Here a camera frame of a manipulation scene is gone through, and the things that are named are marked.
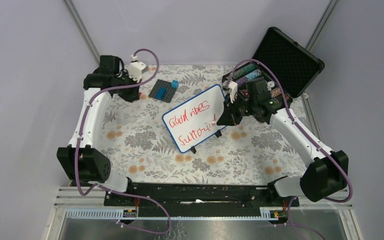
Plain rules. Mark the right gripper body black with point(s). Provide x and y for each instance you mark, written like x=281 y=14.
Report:
x=246 y=107

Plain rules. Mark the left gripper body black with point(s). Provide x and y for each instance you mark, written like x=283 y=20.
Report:
x=127 y=94

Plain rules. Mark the blue framed whiteboard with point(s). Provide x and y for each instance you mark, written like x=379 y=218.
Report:
x=187 y=123

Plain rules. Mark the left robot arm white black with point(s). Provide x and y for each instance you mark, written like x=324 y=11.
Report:
x=80 y=159

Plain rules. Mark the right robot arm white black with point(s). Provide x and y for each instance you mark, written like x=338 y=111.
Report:
x=326 y=170

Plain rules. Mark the blue lego brick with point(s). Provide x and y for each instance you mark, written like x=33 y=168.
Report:
x=160 y=93

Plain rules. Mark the dark grey lego baseplate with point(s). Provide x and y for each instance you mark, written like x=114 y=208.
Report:
x=166 y=84

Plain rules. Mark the light blue cube block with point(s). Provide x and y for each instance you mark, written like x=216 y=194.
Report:
x=174 y=84

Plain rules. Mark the black poker chip case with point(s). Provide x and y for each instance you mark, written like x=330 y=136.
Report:
x=291 y=63

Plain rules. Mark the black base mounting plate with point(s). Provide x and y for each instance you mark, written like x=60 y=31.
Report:
x=170 y=196

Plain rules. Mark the whiteboard wire stand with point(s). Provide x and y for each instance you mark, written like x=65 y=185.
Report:
x=217 y=134

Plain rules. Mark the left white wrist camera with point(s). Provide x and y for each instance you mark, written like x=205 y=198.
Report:
x=136 y=69

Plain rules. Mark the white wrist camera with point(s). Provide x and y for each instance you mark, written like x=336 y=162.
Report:
x=232 y=89
x=136 y=69

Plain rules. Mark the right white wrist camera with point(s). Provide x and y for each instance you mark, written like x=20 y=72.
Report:
x=232 y=89

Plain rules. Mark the white slotted cable duct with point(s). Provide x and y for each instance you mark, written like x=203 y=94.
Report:
x=150 y=213

